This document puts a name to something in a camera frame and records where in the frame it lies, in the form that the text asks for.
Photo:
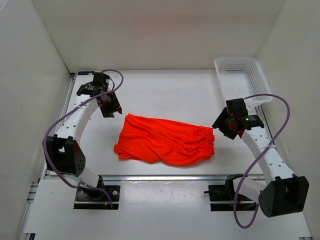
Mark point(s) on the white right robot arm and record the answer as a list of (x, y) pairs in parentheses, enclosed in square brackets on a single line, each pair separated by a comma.
[(283, 192)]

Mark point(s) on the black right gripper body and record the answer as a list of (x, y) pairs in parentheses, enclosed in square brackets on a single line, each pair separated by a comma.
[(226, 123)]

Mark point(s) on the black corner label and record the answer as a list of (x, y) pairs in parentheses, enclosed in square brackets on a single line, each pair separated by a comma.
[(85, 73)]

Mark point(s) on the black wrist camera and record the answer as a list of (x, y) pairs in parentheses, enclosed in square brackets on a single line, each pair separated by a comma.
[(98, 85), (237, 110)]

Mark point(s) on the aluminium table edge rail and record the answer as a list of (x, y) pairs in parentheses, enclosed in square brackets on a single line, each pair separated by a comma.
[(179, 177)]

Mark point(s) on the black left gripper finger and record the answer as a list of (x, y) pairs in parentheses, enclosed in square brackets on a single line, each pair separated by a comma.
[(118, 107), (108, 115)]

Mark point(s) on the orange mesh shorts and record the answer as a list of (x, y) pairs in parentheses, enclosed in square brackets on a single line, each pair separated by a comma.
[(173, 143)]

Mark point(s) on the aluminium right frame rail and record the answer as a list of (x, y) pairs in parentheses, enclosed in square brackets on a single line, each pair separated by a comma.
[(267, 125)]

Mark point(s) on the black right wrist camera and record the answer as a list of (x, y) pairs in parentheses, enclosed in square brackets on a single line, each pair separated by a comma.
[(237, 110)]

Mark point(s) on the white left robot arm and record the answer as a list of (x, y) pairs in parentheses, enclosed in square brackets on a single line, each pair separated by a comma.
[(61, 143)]

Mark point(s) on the white plastic mesh basket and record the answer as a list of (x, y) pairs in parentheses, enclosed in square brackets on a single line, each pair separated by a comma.
[(242, 77)]

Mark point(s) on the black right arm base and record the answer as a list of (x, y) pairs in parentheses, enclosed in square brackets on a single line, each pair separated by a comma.
[(221, 197)]

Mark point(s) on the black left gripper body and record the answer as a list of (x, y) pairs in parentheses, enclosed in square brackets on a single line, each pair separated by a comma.
[(109, 103)]

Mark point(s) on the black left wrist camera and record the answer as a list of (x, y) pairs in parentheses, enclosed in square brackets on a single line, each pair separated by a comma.
[(98, 85)]

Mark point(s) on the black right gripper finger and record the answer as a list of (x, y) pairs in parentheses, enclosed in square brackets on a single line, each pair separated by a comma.
[(220, 122), (230, 134)]

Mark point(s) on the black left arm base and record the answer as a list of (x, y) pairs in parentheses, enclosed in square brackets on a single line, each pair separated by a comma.
[(90, 199)]

